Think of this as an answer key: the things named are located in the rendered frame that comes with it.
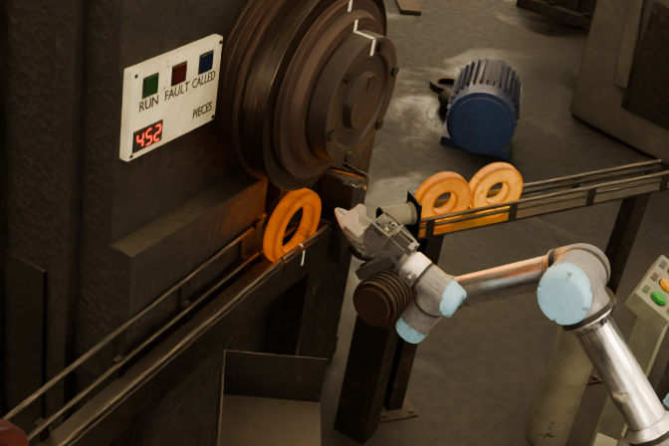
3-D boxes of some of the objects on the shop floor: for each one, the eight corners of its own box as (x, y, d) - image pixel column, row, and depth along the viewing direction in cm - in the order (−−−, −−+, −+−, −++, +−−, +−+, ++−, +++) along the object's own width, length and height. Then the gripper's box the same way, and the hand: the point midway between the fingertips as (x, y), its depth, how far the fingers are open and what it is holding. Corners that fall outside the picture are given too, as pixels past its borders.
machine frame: (-120, 431, 267) (-189, -330, 178) (158, 259, 350) (205, -319, 261) (94, 582, 238) (137, -236, 149) (341, 355, 321) (464, -257, 233)
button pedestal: (560, 465, 294) (624, 288, 263) (589, 420, 312) (652, 250, 281) (613, 493, 288) (686, 315, 257) (640, 446, 306) (710, 274, 275)
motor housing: (323, 432, 291) (353, 276, 264) (362, 391, 308) (395, 241, 281) (361, 454, 286) (397, 297, 259) (400, 412, 303) (437, 261, 276)
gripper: (426, 240, 242) (356, 182, 246) (407, 256, 235) (336, 196, 239) (409, 264, 247) (341, 208, 251) (390, 281, 240) (322, 222, 244)
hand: (338, 214), depth 247 cm, fingers closed
